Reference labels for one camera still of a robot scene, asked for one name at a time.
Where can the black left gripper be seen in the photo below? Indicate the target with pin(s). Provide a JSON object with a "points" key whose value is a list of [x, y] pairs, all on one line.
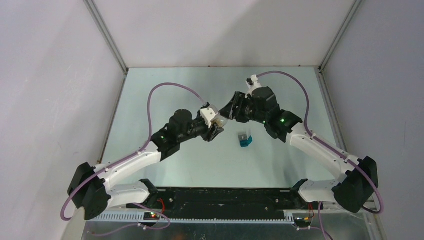
{"points": [[217, 130]]}

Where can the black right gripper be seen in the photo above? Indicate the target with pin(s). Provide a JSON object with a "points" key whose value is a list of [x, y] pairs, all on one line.
{"points": [[239, 100]]}

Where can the teal and clear pill box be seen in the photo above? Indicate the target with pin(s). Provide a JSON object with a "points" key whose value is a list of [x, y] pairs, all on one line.
{"points": [[245, 139]]}

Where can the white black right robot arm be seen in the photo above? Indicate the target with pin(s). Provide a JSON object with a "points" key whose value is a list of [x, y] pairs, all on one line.
{"points": [[355, 179]]}

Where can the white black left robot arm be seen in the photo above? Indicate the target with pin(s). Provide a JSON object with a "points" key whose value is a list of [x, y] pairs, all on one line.
{"points": [[97, 188]]}

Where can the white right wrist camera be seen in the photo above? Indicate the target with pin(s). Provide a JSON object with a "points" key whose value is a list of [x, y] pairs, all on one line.
{"points": [[252, 84]]}

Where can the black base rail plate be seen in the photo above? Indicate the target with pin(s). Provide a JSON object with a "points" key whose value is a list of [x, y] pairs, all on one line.
{"points": [[226, 203]]}

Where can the aluminium right side rail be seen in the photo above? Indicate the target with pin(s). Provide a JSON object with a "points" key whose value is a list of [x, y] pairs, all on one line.
{"points": [[331, 111]]}

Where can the white slotted cable duct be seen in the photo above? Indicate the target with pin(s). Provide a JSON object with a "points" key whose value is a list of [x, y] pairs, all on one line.
{"points": [[150, 217]]}

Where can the aluminium frame post left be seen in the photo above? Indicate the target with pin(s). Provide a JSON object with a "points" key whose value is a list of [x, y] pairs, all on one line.
{"points": [[106, 34]]}

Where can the aluminium frame post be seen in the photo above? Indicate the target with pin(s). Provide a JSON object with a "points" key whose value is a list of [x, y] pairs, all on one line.
{"points": [[106, 34], [340, 34]]}

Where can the aluminium frame post right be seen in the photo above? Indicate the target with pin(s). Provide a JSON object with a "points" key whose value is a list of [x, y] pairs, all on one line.
{"points": [[340, 34]]}

